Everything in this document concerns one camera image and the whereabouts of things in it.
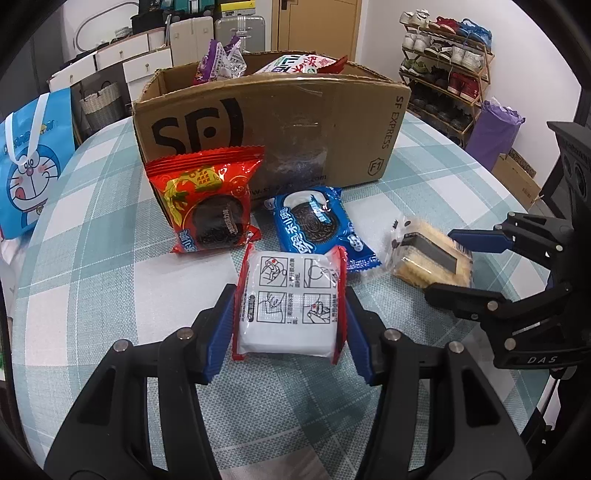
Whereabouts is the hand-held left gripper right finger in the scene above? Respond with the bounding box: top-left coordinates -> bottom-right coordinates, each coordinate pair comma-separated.
344,286 -> 548,480

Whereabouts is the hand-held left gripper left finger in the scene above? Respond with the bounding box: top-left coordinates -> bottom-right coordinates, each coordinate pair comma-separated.
44,283 -> 238,480

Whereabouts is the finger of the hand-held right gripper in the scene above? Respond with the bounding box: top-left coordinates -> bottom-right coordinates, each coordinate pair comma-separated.
424,281 -> 561,352
448,211 -> 573,259

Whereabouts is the clear wafer biscuit packet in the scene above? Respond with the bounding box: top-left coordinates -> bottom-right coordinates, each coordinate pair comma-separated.
383,216 -> 474,289

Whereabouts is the red and white snack packet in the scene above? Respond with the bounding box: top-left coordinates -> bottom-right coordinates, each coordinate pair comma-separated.
231,242 -> 348,365

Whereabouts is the blue cookie packet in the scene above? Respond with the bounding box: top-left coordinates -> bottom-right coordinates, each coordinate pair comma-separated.
264,186 -> 384,273

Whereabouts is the red cookie packet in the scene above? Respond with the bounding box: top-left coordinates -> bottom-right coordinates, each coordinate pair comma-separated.
145,145 -> 266,254

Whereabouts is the brown cardboard box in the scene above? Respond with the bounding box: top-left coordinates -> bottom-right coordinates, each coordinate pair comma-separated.
131,50 -> 409,222

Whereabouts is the large red chips bag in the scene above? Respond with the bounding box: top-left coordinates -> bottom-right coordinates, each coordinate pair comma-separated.
252,53 -> 348,77

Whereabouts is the purple snack bag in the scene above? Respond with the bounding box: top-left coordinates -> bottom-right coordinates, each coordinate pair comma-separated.
193,38 -> 247,86

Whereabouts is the small open cardboard box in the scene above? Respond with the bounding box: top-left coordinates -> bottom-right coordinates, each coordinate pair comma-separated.
492,152 -> 543,210

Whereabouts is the purple plastic bag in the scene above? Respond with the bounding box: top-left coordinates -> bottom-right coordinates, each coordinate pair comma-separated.
467,96 -> 526,169

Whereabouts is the wooden shoe rack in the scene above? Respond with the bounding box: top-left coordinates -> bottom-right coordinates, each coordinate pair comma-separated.
398,21 -> 495,148

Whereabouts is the blue cartoon tote bag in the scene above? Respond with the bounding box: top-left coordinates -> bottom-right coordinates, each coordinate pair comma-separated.
0,88 -> 77,238

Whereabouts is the woven wicker basket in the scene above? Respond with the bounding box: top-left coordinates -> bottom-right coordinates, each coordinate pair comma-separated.
79,83 -> 123,130

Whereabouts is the wooden door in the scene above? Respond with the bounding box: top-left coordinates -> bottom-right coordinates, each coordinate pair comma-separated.
270,0 -> 363,52

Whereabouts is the white drawer cabinet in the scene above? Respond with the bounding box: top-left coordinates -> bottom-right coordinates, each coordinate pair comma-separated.
46,32 -> 174,93

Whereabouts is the beige suitcase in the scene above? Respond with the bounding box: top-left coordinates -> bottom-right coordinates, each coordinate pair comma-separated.
168,17 -> 215,52

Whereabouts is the silver suitcase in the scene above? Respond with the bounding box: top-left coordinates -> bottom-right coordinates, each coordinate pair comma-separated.
213,14 -> 267,51

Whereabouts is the black storage box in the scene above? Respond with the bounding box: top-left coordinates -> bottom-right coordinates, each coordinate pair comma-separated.
130,14 -> 167,34

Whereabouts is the oval wall mirror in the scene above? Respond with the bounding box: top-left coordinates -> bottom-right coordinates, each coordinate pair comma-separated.
74,7 -> 134,51

